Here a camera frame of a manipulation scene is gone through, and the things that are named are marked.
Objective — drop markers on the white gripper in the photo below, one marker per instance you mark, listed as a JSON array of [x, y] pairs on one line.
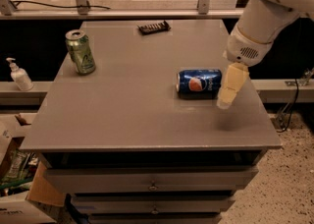
[[243, 49]]

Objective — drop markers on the blue pepsi can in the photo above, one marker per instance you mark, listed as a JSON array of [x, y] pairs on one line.
[[198, 84]]

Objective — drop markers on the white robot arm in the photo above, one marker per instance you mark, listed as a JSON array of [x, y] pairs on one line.
[[252, 38]]

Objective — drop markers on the green soda can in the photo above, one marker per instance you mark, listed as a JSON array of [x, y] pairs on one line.
[[77, 43]]

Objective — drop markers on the grey drawer cabinet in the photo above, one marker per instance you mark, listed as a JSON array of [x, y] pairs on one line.
[[127, 114]]

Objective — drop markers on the bottom grey drawer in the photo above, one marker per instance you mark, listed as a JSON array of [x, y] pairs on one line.
[[161, 218]]

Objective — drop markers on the grey drawer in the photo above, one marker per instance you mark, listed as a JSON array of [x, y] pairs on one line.
[[161, 218], [92, 181], [152, 204]]

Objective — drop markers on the top grey drawer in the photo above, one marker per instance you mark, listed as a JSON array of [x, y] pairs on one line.
[[92, 181]]

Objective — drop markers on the middle grey drawer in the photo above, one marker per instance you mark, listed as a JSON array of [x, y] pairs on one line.
[[152, 204]]

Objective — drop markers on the white pump sanitizer bottle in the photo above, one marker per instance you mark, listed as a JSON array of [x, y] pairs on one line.
[[19, 75]]

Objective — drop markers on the cardboard box with trash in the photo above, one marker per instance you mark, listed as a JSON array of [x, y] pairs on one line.
[[21, 169]]

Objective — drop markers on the white box lower left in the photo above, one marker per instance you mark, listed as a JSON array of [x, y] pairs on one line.
[[16, 209]]

